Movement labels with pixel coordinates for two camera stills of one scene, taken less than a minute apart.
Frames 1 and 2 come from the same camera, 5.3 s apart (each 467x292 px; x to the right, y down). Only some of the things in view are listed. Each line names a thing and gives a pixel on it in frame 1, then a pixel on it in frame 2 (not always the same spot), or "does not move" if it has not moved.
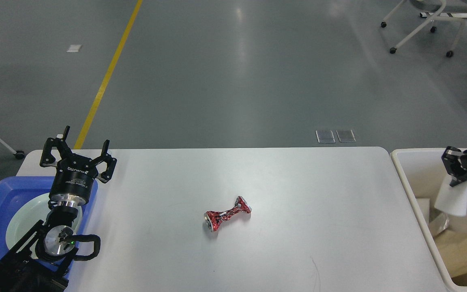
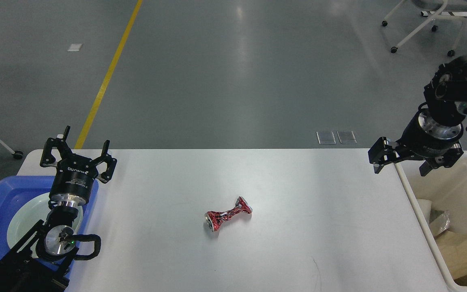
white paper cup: x=453 y=200 to x=425 y=207
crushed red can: x=213 y=219 does not move
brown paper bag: x=463 y=255 does not move
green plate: x=26 y=215 does not move
